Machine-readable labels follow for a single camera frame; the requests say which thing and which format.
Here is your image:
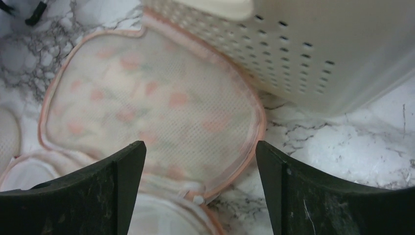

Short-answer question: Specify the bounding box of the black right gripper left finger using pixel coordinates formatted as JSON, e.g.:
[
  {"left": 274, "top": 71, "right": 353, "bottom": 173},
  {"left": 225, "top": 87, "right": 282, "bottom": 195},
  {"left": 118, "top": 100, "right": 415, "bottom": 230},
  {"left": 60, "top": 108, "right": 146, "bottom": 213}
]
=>
[{"left": 0, "top": 141, "right": 146, "bottom": 235}]

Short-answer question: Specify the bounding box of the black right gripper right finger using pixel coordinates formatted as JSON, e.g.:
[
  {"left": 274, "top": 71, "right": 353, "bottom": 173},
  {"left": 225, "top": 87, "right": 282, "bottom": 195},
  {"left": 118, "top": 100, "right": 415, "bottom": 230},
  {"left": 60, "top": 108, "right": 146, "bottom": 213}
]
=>
[{"left": 256, "top": 141, "right": 415, "bottom": 235}]

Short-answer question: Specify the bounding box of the floral mesh laundry bag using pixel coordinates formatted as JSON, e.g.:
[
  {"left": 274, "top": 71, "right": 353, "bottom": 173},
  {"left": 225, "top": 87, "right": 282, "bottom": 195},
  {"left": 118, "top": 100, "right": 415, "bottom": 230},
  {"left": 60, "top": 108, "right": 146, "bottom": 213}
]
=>
[{"left": 0, "top": 10, "right": 266, "bottom": 235}]

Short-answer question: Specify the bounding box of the cream plastic laundry basket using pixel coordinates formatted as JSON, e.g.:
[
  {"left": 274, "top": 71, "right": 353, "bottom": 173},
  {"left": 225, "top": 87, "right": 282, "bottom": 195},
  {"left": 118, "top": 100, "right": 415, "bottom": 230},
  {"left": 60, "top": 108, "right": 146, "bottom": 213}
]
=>
[{"left": 143, "top": 0, "right": 415, "bottom": 115}]

